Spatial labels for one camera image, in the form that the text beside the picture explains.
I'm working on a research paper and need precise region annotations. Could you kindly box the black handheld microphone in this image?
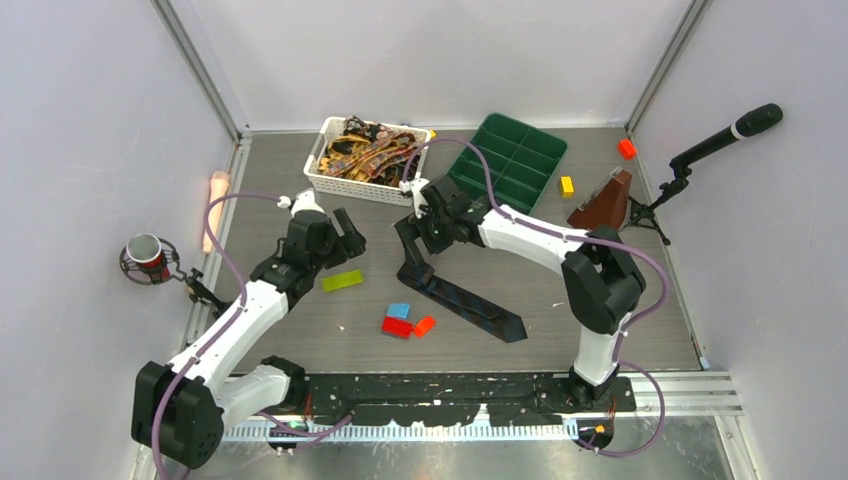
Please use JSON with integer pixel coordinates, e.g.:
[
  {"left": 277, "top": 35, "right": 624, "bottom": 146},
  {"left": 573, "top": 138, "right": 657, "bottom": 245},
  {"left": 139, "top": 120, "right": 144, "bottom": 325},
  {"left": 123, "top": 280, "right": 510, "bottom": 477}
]
[{"left": 669, "top": 103, "right": 784, "bottom": 178}]

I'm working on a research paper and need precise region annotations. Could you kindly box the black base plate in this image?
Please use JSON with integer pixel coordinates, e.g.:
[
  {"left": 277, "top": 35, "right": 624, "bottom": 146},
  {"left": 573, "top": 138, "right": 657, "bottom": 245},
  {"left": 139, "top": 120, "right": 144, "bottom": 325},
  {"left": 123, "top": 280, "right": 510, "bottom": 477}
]
[{"left": 267, "top": 372, "right": 637, "bottom": 427}]

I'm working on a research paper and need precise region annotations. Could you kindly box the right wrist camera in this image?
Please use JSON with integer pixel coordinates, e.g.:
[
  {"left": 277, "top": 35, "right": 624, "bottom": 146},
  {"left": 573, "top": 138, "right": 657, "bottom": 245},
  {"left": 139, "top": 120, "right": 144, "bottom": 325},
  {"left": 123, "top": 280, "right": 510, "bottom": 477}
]
[{"left": 399, "top": 178, "right": 429, "bottom": 219}]

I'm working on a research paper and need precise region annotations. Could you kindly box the black tripod left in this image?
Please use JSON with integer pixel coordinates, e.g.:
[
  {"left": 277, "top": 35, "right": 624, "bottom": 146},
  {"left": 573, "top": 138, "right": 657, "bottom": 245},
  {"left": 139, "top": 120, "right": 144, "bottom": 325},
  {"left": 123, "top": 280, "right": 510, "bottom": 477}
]
[{"left": 184, "top": 268, "right": 232, "bottom": 318}]

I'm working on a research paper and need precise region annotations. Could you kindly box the red silver studio microphone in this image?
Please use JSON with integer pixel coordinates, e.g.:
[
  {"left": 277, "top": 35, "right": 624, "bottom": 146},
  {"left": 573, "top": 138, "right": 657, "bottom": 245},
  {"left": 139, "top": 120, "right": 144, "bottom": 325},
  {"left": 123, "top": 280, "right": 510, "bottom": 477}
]
[{"left": 119, "top": 233, "right": 188, "bottom": 286}]

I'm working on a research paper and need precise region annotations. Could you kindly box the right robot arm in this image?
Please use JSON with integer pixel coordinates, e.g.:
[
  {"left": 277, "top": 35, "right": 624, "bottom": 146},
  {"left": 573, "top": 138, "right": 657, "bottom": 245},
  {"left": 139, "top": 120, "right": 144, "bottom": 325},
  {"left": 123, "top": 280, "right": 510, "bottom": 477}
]
[{"left": 394, "top": 176, "right": 646, "bottom": 411}]

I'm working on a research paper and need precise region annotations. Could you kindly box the orange block in corner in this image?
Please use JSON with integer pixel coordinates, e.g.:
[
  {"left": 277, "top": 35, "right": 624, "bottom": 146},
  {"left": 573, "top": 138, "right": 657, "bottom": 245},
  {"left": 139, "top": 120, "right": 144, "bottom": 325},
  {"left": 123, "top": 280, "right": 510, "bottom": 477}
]
[{"left": 617, "top": 139, "right": 638, "bottom": 160}]

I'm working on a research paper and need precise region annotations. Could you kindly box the green divided tray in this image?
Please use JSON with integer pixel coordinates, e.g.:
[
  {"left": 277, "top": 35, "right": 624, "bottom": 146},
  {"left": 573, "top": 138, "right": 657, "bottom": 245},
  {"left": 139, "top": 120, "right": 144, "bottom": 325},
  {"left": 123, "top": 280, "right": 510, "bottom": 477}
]
[{"left": 470, "top": 113, "right": 568, "bottom": 215}]

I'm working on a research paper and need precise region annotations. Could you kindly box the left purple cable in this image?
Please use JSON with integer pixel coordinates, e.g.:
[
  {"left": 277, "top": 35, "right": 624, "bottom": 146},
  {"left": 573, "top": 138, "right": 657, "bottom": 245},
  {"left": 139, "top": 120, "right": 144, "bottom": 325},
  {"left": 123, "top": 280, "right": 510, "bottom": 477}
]
[{"left": 149, "top": 192, "right": 354, "bottom": 473}]

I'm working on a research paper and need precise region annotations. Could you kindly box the pile of patterned ties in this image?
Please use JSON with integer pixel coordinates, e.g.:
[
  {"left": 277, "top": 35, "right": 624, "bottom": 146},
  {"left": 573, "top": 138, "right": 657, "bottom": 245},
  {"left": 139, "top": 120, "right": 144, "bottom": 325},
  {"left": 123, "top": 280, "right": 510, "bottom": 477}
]
[{"left": 317, "top": 116, "right": 426, "bottom": 187}]

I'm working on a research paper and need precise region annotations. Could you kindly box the purple cable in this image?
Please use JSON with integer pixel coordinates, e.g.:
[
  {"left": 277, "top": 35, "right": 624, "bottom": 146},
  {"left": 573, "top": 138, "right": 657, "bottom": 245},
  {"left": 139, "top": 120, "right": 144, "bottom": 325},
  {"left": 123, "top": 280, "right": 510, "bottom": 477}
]
[
  {"left": 149, "top": 192, "right": 354, "bottom": 473},
  {"left": 401, "top": 136, "right": 672, "bottom": 462}
]

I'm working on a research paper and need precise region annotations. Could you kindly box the red block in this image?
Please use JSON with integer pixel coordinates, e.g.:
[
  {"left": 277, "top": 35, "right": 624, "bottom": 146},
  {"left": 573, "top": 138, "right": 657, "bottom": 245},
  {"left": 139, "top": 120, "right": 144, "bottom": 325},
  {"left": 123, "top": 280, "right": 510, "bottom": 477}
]
[{"left": 381, "top": 316, "right": 414, "bottom": 339}]

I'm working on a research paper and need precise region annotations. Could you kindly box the orange-red small block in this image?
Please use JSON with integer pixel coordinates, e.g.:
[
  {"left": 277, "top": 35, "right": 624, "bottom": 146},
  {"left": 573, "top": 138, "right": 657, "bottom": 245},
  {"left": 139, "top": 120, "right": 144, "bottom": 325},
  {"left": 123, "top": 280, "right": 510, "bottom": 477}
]
[{"left": 413, "top": 316, "right": 437, "bottom": 337}]

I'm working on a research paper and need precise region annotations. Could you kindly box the blue block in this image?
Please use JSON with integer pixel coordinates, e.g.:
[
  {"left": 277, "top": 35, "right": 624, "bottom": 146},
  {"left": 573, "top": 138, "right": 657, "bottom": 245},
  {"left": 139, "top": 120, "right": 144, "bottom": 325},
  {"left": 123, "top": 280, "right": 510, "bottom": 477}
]
[{"left": 386, "top": 303, "right": 410, "bottom": 320}]

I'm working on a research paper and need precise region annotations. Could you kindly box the peach cylinder handle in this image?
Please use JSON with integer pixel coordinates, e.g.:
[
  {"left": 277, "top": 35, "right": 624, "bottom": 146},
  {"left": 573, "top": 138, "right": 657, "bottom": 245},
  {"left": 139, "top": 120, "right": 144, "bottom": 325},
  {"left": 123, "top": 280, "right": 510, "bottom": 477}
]
[{"left": 206, "top": 171, "right": 231, "bottom": 234}]

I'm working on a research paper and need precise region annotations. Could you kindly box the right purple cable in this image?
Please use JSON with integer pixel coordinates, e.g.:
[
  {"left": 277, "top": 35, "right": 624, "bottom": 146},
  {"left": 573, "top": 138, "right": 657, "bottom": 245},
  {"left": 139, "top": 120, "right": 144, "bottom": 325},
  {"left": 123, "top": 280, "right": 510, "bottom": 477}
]
[{"left": 401, "top": 136, "right": 672, "bottom": 462}]

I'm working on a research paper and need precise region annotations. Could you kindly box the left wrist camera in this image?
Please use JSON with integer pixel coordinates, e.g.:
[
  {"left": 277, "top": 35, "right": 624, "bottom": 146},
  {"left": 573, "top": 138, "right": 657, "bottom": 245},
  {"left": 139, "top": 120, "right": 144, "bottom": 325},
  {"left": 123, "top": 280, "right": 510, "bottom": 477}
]
[{"left": 276, "top": 188, "right": 326, "bottom": 217}]

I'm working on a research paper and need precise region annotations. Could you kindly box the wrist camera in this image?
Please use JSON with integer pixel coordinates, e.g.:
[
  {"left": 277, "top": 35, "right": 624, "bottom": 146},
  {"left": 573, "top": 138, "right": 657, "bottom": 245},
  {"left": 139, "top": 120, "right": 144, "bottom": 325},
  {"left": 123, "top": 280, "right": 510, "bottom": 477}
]
[
  {"left": 399, "top": 178, "right": 429, "bottom": 219},
  {"left": 276, "top": 188, "right": 326, "bottom": 217}
]

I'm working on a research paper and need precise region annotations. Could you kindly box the navy brown striped tie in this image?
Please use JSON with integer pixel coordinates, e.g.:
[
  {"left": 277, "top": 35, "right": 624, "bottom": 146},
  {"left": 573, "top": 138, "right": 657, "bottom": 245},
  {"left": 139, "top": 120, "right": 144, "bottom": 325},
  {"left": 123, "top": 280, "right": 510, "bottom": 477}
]
[{"left": 396, "top": 262, "right": 528, "bottom": 343}]

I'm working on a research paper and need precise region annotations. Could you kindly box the yellow block near tray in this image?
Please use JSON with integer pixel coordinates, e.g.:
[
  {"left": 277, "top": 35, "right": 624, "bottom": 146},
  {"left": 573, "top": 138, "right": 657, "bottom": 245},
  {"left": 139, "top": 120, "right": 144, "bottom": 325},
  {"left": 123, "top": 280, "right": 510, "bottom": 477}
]
[{"left": 558, "top": 176, "right": 575, "bottom": 198}]

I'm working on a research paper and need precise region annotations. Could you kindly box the lime green flat block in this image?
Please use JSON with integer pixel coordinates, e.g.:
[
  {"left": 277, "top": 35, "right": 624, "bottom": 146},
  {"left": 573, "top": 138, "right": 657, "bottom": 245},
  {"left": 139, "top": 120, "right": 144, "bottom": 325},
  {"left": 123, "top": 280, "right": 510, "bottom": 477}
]
[{"left": 321, "top": 269, "right": 364, "bottom": 293}]

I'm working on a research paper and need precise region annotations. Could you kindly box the white perforated basket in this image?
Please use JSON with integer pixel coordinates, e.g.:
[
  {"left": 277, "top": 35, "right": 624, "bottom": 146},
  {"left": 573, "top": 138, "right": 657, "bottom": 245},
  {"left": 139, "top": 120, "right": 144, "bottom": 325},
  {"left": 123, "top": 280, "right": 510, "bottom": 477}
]
[{"left": 303, "top": 116, "right": 434, "bottom": 206}]

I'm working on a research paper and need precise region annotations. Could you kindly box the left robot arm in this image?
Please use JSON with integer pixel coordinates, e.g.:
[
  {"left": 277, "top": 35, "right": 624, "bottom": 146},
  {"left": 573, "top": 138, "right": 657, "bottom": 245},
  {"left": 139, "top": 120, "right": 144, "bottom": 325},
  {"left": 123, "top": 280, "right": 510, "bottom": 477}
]
[{"left": 130, "top": 208, "right": 366, "bottom": 469}]

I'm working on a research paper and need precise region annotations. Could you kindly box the black microphone tripod right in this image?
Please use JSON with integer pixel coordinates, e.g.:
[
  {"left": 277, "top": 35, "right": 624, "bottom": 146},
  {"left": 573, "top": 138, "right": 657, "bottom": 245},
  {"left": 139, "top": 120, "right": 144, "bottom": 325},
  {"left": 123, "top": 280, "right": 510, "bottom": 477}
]
[{"left": 621, "top": 166, "right": 692, "bottom": 246}]

